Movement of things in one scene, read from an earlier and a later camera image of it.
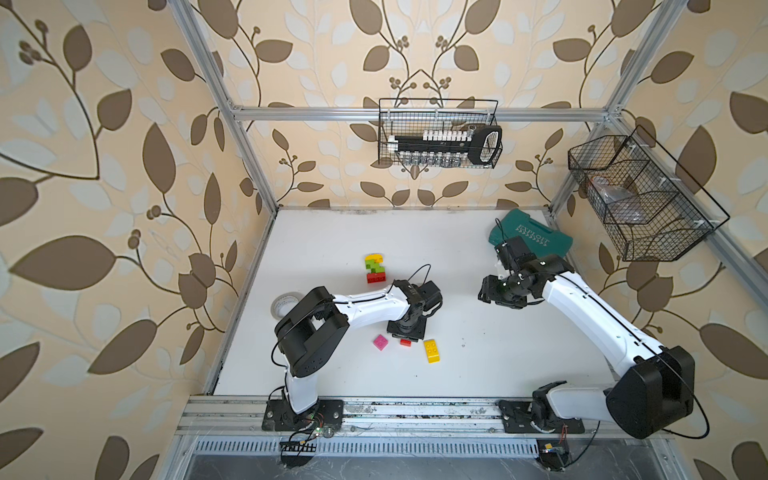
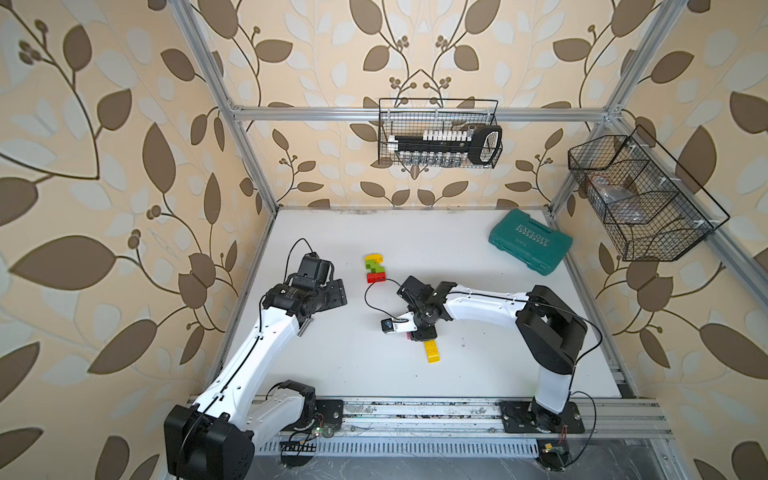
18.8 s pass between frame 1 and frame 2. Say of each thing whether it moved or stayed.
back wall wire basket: stayed
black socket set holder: stayed
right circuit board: stayed
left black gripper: moved
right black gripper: moved
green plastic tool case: stayed
